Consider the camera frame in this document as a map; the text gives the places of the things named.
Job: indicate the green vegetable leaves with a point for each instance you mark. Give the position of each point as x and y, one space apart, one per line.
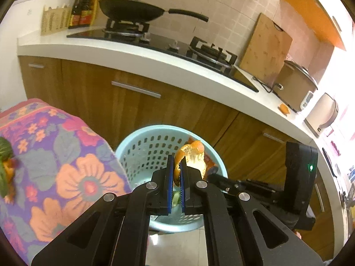
4 149

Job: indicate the green vegetable scrap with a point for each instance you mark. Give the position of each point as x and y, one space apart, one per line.
175 198

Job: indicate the beige rice cooker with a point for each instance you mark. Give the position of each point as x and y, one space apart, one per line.
294 88

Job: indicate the wooden kitchen counter cabinet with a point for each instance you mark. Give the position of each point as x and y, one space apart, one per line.
111 108

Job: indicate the light blue plastic basket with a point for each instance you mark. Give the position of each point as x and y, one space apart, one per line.
144 146

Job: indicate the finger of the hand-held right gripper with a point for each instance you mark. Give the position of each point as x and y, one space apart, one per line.
224 182

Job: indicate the large orange peel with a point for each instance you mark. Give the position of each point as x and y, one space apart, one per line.
194 155

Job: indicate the floral printed tablecloth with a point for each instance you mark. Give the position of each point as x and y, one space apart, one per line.
69 177

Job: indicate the black wok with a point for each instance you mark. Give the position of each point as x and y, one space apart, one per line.
130 9

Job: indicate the white electric kettle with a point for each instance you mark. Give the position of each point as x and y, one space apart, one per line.
321 116

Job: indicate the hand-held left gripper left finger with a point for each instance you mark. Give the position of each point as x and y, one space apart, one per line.
169 188

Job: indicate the red label sauce bottle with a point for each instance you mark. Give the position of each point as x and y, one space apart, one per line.
86 9

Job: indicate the small orange peel piece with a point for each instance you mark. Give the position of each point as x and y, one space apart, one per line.
284 109

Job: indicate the black glass gas stove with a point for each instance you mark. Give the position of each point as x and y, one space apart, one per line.
166 43

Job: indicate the yellow bottle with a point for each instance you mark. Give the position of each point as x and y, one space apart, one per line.
95 8

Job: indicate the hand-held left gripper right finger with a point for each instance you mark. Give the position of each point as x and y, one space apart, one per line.
182 191

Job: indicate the dark sauce bottle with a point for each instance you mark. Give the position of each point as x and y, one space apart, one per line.
76 11

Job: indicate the cream cutlery basket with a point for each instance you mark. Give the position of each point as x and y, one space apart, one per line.
55 20

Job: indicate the wooden cutting board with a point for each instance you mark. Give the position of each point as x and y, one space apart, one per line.
266 47

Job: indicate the orange wall cabinet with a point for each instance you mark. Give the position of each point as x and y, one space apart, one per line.
316 11

